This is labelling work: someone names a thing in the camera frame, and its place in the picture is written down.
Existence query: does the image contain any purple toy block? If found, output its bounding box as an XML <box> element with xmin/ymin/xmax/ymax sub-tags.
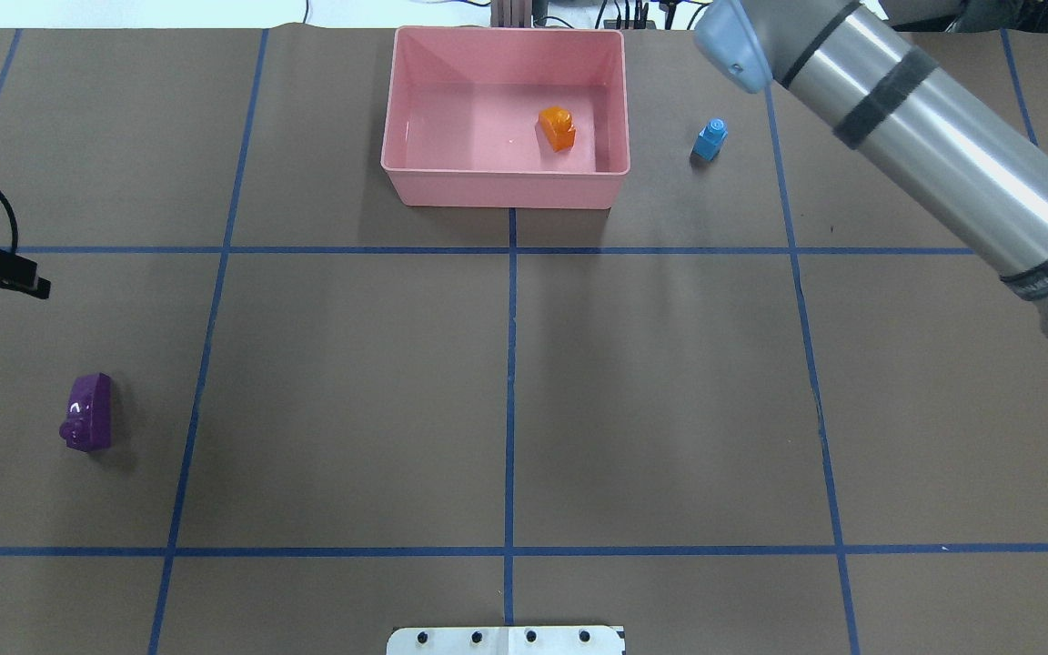
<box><xmin>59</xmin><ymin>373</ymin><xmax>113</xmax><ymax>452</ymax></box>

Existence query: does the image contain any orange toy block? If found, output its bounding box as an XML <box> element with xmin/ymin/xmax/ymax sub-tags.
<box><xmin>538</xmin><ymin>106</ymin><xmax>577</xmax><ymax>153</ymax></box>

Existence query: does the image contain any small blue toy block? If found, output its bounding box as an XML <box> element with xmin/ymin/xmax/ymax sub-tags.
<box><xmin>691</xmin><ymin>117</ymin><xmax>729</xmax><ymax>162</ymax></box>

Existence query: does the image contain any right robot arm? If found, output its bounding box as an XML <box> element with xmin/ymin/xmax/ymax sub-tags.
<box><xmin>694</xmin><ymin>1</ymin><xmax>1048</xmax><ymax>339</ymax></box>

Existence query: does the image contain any pink plastic box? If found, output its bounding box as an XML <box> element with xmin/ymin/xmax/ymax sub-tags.
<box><xmin>381</xmin><ymin>26</ymin><xmax>630</xmax><ymax>210</ymax></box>

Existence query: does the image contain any aluminium frame post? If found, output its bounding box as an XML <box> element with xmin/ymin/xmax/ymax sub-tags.
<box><xmin>489</xmin><ymin>0</ymin><xmax>534</xmax><ymax>28</ymax></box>

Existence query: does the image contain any white metal mount base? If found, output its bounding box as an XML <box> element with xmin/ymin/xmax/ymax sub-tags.
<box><xmin>384</xmin><ymin>625</ymin><xmax>627</xmax><ymax>654</ymax></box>

